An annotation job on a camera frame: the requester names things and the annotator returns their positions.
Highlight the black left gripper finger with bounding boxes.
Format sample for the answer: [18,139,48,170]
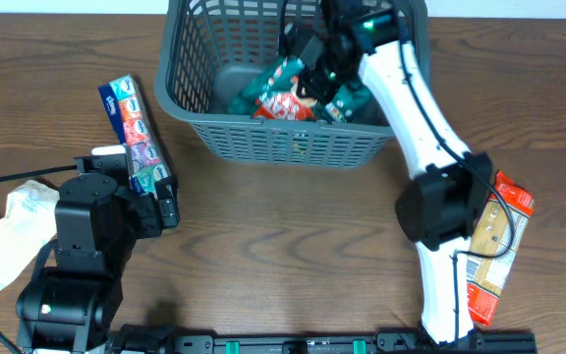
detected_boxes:
[154,175,178,200]
[157,197,180,228]

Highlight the colourful tissue pack strip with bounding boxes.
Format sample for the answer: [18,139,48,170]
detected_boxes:
[98,75,170,197]

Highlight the green Nescafe coffee bag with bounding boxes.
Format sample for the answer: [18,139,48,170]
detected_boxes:
[227,56,372,124]

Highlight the white paper pouch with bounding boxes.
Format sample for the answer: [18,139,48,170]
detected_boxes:
[0,180,59,291]

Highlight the orange pasta packet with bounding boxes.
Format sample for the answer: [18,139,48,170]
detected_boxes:
[467,170,535,325]

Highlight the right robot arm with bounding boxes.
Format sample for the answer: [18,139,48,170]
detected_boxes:
[279,1,500,347]

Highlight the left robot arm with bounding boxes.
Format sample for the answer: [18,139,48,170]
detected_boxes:
[17,173,179,353]

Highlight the grey plastic basket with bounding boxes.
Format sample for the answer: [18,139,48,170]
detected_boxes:
[153,0,431,170]

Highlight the black mounting rail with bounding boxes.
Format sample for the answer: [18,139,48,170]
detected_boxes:
[101,324,538,354]

